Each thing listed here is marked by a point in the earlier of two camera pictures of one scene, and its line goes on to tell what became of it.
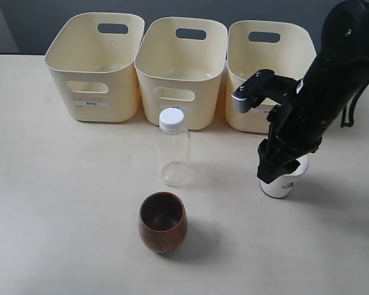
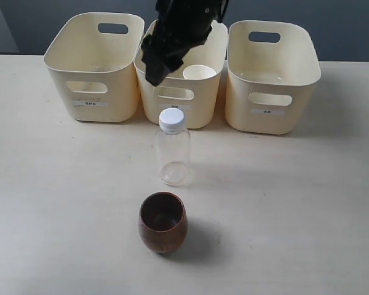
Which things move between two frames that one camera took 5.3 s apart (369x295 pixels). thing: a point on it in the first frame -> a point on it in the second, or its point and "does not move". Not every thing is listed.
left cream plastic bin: (93, 56) does not move
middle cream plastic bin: (179, 63) does not move
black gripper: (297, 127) -> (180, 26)
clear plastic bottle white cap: (173, 148) does not move
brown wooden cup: (163, 222) does not move
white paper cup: (283, 186) -> (197, 72)
